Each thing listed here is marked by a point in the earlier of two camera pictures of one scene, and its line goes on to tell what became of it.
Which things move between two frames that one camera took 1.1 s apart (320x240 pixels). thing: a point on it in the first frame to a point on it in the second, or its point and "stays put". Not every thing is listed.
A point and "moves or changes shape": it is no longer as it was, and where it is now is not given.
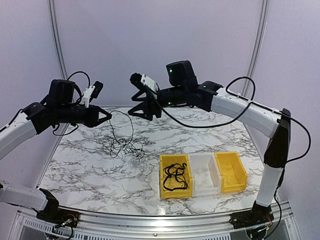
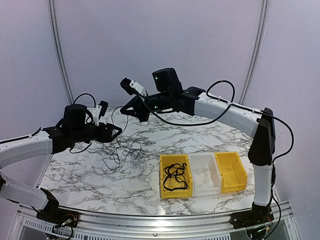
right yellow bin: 234,177 stays put
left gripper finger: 107,114 to 117,128
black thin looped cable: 122,145 moves or changes shape
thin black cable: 174,177 stays put
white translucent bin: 205,176 stays put
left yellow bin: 175,176 stays put
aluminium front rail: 28,226 stays put
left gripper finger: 103,119 to 113,137
